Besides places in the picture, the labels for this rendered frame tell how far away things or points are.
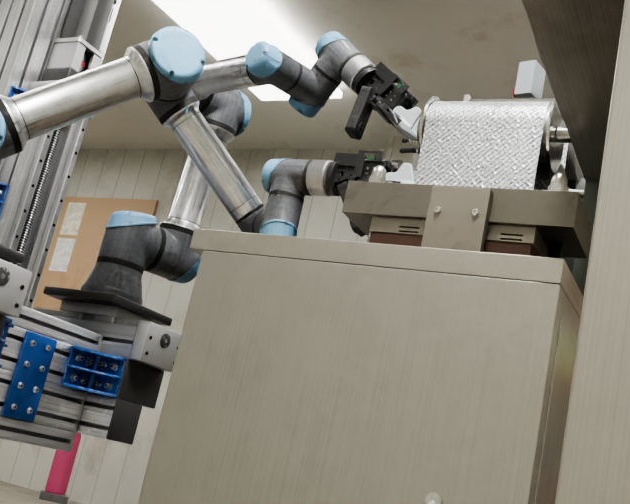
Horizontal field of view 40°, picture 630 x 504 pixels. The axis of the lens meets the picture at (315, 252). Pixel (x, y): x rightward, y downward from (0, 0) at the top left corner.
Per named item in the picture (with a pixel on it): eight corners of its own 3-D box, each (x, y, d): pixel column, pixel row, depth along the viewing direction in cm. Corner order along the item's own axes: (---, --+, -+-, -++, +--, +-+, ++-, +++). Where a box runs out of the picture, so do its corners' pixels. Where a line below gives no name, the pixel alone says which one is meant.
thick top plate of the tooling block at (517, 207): (372, 241, 168) (378, 212, 170) (587, 259, 150) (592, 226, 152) (341, 211, 154) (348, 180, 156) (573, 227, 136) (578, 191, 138)
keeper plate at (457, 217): (423, 251, 145) (435, 190, 148) (482, 256, 141) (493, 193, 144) (419, 246, 143) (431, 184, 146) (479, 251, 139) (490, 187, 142)
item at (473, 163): (406, 226, 171) (423, 139, 176) (526, 235, 160) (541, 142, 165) (405, 225, 170) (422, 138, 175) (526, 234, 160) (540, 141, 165)
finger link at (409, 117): (431, 118, 180) (405, 93, 185) (410, 138, 180) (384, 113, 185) (436, 125, 182) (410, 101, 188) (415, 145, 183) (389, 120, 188)
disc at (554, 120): (555, 184, 175) (565, 117, 179) (558, 184, 175) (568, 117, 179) (542, 153, 162) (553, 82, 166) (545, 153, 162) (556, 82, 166)
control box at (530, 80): (518, 107, 242) (524, 74, 244) (541, 104, 238) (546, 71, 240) (507, 95, 237) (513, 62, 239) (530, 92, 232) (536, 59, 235)
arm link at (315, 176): (302, 187, 179) (318, 202, 186) (322, 188, 177) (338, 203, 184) (310, 153, 181) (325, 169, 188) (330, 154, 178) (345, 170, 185)
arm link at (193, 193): (129, 268, 223) (192, 74, 233) (177, 286, 233) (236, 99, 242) (152, 271, 214) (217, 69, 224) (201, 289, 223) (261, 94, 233)
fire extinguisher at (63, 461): (79, 506, 631) (103, 419, 647) (53, 503, 609) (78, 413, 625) (51, 498, 646) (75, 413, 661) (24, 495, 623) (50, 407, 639)
